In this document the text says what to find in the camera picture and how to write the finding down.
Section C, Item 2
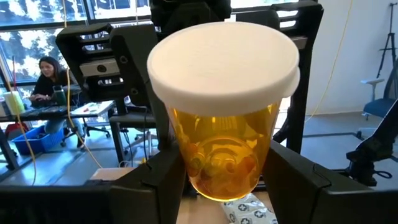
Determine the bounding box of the orange pill bottle white cap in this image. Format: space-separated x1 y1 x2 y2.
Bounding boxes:
146 21 301 202

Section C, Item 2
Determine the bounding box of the black office desk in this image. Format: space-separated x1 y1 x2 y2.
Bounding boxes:
0 101 116 170

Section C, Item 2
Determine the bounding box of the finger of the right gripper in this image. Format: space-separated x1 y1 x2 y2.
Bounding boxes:
235 0 325 154
55 23 171 151

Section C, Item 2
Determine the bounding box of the white cross-patterned package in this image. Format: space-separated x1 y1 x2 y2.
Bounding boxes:
221 192 279 224

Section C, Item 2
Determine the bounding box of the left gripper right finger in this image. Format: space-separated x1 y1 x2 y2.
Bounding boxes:
262 139 398 224

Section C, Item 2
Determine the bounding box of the yellow cable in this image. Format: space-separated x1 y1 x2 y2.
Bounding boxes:
61 0 103 169
306 0 355 123

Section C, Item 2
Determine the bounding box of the black tripod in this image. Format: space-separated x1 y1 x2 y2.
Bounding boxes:
376 2 398 78

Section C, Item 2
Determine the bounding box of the yellow-green cup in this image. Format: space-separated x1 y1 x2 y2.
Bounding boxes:
2 90 25 116

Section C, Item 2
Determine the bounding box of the blue floor crate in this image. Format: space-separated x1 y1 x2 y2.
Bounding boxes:
12 126 65 156

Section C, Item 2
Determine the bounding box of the dark green drink bottle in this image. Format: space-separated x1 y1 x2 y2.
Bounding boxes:
52 85 68 106

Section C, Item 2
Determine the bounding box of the person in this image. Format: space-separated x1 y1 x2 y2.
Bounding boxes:
29 55 86 149

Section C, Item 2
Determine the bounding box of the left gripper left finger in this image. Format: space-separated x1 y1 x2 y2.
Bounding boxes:
0 144 187 224

